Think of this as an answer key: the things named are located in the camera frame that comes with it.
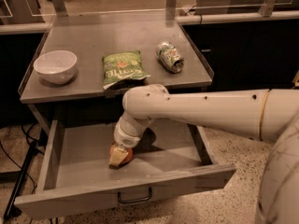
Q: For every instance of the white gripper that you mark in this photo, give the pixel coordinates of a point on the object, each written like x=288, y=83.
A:
x=125, y=138

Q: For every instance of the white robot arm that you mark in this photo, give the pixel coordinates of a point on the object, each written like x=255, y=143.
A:
x=271, y=116

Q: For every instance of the grey open drawer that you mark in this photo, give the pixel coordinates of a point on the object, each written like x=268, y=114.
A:
x=173, y=158

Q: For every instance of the grey counter cabinet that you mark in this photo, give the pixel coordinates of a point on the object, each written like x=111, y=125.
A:
x=92, y=36

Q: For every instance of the green chip bag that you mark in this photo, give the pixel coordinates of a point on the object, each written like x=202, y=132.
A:
x=123, y=66

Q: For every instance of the white bowl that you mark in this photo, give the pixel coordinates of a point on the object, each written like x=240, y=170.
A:
x=57, y=67

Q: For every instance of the crushed soda can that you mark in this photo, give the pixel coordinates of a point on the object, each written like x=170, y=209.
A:
x=170, y=57

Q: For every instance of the black floor stand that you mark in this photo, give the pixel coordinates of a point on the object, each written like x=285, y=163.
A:
x=11, y=210

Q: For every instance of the black drawer handle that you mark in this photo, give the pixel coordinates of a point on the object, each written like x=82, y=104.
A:
x=132, y=198

